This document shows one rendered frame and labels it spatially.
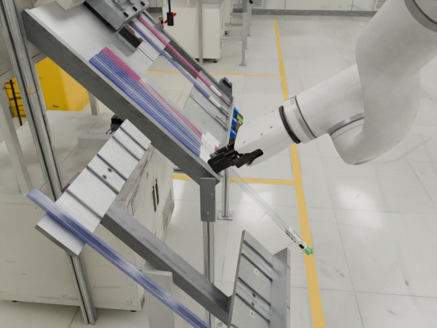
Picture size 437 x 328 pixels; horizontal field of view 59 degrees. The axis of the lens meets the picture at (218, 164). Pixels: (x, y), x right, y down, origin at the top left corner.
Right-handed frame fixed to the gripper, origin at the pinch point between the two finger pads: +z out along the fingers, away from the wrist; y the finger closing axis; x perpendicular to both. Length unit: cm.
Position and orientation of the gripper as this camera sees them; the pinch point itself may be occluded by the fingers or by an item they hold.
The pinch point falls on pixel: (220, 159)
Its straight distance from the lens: 75.7
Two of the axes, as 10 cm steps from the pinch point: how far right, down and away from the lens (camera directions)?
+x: 5.5, 7.5, 3.6
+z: -8.2, 4.1, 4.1
